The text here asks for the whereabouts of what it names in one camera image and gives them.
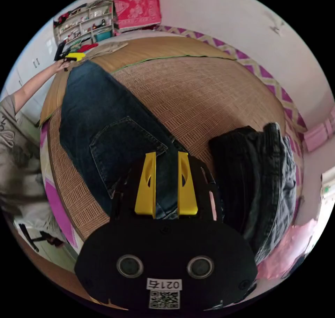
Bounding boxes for pink box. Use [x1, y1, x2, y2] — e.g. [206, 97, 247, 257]
[303, 117, 335, 152]

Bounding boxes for white cupboard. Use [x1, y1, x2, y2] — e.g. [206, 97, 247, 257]
[2, 22, 61, 126]

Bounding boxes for person's body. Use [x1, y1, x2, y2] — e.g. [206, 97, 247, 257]
[0, 94, 66, 248]

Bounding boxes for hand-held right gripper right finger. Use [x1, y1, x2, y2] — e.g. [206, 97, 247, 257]
[178, 151, 198, 218]

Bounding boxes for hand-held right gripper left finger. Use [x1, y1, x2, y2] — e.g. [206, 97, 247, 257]
[134, 152, 157, 218]

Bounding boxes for pile of clothes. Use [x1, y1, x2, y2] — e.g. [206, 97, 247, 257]
[208, 122, 298, 262]

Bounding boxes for blue jeans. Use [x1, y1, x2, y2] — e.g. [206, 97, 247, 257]
[58, 60, 181, 220]

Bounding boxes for person's left hand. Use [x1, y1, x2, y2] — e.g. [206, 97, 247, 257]
[55, 60, 72, 73]

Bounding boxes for person's left forearm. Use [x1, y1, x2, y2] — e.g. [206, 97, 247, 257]
[12, 63, 61, 112]

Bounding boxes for beige cloth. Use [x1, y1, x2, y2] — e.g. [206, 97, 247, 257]
[88, 41, 129, 58]

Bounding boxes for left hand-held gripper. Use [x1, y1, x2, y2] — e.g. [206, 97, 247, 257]
[54, 41, 87, 62]

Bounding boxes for bed with woven mat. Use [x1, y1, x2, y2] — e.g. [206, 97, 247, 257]
[38, 25, 309, 255]

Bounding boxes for folded red patterned blanket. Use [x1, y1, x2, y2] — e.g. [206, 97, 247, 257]
[113, 0, 162, 33]

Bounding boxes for pink plastic bag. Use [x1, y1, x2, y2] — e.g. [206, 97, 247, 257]
[257, 218, 319, 280]

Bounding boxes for white shelf with items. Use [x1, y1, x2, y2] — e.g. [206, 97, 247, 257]
[53, 0, 115, 46]

